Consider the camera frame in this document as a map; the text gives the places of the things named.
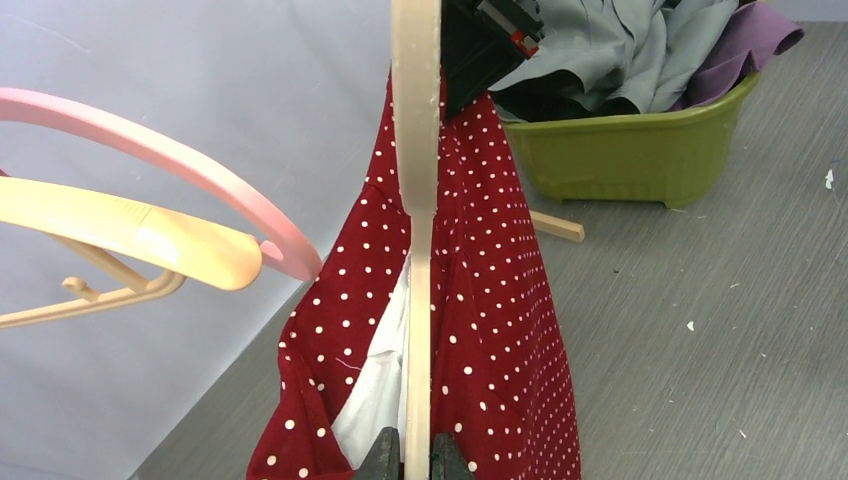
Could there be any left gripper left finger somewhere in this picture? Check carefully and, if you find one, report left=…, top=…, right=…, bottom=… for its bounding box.
left=352, top=427, right=401, bottom=480

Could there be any olive green plastic basket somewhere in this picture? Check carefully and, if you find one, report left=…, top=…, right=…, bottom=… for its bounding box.
left=504, top=74, right=759, bottom=209

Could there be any black skirt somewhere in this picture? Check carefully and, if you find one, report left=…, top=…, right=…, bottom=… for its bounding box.
left=491, top=70, right=640, bottom=122

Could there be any wooden hanger of red skirt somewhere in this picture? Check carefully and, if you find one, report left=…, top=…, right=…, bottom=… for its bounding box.
left=391, top=0, right=441, bottom=480

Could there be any pink hanger of grey skirt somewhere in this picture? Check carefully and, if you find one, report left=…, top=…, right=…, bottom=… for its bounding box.
left=1, top=87, right=322, bottom=281

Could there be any wooden hanger of purple skirt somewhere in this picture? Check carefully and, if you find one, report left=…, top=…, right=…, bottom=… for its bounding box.
left=1, top=177, right=262, bottom=328

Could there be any purple skirt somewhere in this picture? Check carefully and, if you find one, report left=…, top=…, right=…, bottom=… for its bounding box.
left=671, top=1, right=805, bottom=111

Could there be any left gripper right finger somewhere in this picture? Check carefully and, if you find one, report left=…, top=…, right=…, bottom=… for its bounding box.
left=431, top=433, right=475, bottom=480

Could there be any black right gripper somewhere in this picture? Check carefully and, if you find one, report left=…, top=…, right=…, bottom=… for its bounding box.
left=441, top=0, right=544, bottom=118

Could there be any red polka dot skirt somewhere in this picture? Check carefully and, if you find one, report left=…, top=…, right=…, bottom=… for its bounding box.
left=247, top=94, right=582, bottom=479

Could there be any wooden clothes rack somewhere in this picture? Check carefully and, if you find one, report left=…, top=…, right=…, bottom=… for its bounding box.
left=530, top=210, right=585, bottom=243

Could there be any grey skirt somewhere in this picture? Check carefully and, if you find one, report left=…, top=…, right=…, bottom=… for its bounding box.
left=490, top=0, right=739, bottom=114

